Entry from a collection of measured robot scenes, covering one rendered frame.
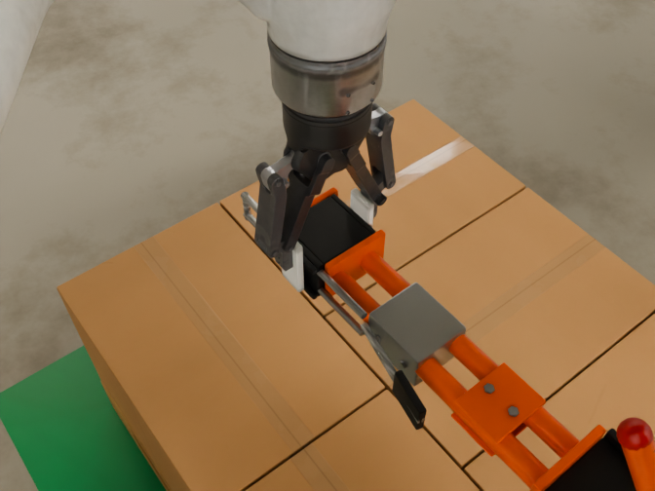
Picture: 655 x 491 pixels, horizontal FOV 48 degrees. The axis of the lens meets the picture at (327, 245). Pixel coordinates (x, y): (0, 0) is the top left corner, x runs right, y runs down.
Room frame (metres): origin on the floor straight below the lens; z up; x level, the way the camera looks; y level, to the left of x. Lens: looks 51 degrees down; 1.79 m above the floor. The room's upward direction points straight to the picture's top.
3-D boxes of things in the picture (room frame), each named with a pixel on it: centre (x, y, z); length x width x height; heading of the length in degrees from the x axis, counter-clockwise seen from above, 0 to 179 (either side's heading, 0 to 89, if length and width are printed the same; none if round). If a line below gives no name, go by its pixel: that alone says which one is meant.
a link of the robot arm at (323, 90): (0.48, 0.00, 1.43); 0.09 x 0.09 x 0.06
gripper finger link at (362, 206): (0.51, -0.04, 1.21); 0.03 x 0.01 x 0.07; 38
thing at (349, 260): (0.49, 0.00, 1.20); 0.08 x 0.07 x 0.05; 39
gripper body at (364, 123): (0.48, 0.00, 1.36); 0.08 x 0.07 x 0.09; 128
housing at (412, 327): (0.38, -0.08, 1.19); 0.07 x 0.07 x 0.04; 39
